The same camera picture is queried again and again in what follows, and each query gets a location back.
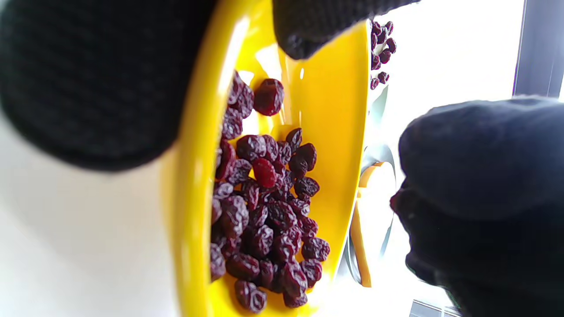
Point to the person's right hand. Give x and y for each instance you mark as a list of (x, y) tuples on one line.
[(484, 198)]

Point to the person's left hand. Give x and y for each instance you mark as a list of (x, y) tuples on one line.
[(88, 79)]

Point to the white toast slice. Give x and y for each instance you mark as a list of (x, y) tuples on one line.
[(390, 64), (374, 220)]

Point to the dark cranberries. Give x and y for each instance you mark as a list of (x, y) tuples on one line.
[(384, 56)]

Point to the yellow bowl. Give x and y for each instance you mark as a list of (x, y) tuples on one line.
[(335, 110)]

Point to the heap of dried cranberries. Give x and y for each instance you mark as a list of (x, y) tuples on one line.
[(264, 220)]

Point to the blue round plate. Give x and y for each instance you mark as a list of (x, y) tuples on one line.
[(385, 156)]

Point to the green round plate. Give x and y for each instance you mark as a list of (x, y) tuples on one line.
[(378, 105)]

